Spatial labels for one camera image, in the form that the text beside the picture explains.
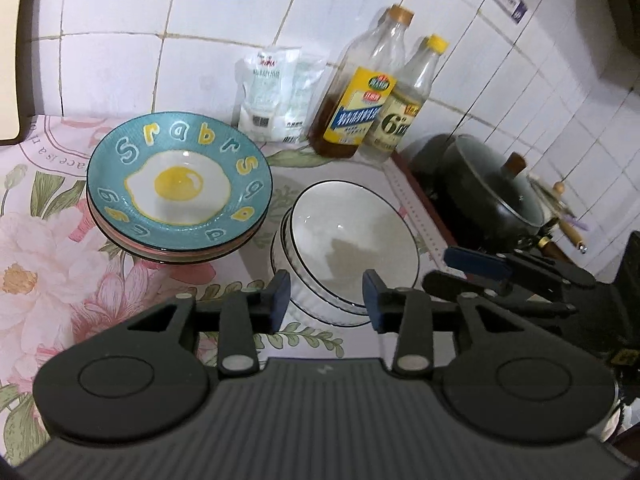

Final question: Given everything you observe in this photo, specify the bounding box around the cooking oil bottle yellow label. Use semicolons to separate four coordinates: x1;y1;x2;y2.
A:
307;5;416;158

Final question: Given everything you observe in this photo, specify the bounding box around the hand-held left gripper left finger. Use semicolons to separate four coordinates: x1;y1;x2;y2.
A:
127;270;292;377

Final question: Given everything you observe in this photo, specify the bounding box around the glass lid wooden knob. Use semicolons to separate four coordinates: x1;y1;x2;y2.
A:
480;152;546;226

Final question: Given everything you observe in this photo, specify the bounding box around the beige cutting board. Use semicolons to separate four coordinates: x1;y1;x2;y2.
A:
0;0;38;147

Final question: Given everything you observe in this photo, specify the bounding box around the white plastic seasoning bag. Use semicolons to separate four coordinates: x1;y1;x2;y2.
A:
237;46;326;143

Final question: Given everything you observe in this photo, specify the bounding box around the wooden handled utensil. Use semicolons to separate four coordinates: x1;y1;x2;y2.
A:
550;182;591;256

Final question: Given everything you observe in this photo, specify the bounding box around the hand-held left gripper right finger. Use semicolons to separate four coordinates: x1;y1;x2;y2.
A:
362;269;526;377

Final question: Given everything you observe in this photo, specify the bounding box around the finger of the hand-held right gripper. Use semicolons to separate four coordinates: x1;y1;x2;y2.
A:
444;247;597;293
422;270;576;318

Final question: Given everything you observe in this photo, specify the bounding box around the white ribbed bowl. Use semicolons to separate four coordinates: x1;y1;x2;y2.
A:
270;230;375;329

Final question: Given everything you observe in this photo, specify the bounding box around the clear vinegar bottle yellow cap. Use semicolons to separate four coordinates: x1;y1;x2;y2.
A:
360;34;448;163

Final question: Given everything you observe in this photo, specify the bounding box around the white bowl dark rim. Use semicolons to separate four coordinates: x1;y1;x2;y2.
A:
278;207;373;317
290;180;421;311

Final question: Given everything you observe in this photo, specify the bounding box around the blue fried egg plate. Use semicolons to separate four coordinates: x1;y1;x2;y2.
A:
86;112;273;253

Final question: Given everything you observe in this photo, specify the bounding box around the dark range hood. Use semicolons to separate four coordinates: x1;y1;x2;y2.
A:
592;0;640;78

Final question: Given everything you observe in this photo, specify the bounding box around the floral tablecloth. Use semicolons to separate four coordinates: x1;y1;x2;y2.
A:
0;112;451;431

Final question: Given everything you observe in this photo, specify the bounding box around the wall label sticker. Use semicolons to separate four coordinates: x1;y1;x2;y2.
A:
492;0;527;23

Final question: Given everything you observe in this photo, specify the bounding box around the black cooking pot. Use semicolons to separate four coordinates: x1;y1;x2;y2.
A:
440;134;547;241

